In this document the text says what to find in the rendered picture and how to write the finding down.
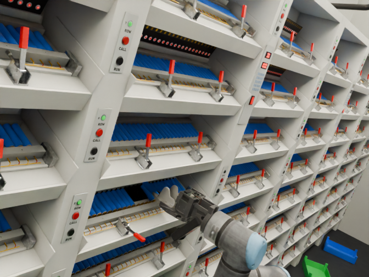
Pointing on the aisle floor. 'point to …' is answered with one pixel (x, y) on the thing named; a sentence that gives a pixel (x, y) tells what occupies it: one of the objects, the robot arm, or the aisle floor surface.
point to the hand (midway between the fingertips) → (157, 196)
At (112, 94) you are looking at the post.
